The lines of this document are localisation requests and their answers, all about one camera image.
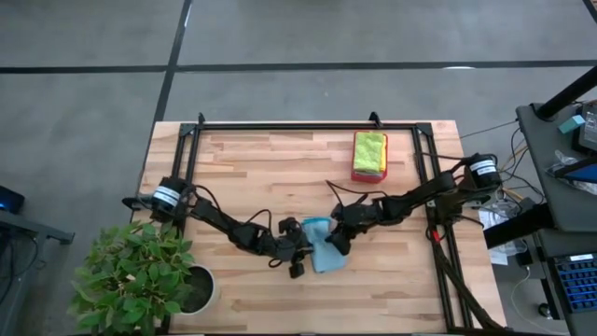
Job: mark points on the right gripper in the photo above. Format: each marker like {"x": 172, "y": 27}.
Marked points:
{"x": 354, "y": 218}

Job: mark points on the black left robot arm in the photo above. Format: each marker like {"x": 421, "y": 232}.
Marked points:
{"x": 224, "y": 224}

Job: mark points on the dark tablet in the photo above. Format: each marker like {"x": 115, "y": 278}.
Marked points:
{"x": 580, "y": 172}

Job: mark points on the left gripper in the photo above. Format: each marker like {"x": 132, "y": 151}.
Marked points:
{"x": 294, "y": 245}

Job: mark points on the pink plastic bin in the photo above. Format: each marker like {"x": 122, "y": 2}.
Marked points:
{"x": 368, "y": 178}

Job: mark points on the black diagonal pole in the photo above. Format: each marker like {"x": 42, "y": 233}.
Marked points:
{"x": 566, "y": 95}

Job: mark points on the grey equipment cart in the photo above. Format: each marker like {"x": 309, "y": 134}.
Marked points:
{"x": 555, "y": 177}

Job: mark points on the grey metal stand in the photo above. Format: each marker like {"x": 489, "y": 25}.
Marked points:
{"x": 28, "y": 233}

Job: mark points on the white plant pot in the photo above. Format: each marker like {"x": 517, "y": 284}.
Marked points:
{"x": 203, "y": 289}

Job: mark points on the black aluminium table frame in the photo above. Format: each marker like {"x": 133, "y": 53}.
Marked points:
{"x": 303, "y": 126}

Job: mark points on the green leafy plant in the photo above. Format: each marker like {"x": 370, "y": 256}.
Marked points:
{"x": 126, "y": 275}

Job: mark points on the lime green microfiber towel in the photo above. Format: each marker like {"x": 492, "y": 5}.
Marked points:
{"x": 368, "y": 151}

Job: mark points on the light blue microfiber towel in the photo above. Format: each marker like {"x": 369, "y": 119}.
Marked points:
{"x": 324, "y": 256}

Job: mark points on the black cart beam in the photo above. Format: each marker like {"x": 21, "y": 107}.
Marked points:
{"x": 517, "y": 226}

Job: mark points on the blue-lit black device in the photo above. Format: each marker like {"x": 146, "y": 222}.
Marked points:
{"x": 9, "y": 200}

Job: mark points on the blue-lit keyboard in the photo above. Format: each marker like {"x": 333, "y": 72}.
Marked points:
{"x": 578, "y": 284}

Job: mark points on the teal small box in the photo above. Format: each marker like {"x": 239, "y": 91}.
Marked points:
{"x": 572, "y": 124}

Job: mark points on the white paper sheet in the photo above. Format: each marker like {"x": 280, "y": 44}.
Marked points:
{"x": 496, "y": 219}

